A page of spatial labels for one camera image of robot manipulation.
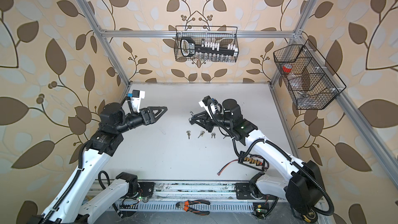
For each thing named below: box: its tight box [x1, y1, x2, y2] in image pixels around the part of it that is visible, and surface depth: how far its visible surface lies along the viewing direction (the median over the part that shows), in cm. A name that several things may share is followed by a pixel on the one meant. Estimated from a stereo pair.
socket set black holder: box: [180, 36, 239, 58], surface depth 84 cm
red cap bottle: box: [282, 63, 293, 74], surface depth 89 cm
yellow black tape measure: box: [302, 208, 319, 223], surface depth 67 cm
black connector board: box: [237, 154, 270, 172], surface depth 84 cm
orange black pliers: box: [175, 199, 211, 216], surface depth 71 cm
